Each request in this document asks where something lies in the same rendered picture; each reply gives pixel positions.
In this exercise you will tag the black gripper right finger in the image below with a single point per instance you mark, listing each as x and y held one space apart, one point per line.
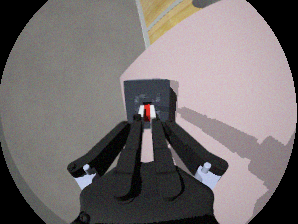
203 165

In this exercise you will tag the red peg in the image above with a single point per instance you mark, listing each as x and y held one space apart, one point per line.
147 113

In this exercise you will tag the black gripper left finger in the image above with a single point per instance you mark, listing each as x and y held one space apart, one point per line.
97 161

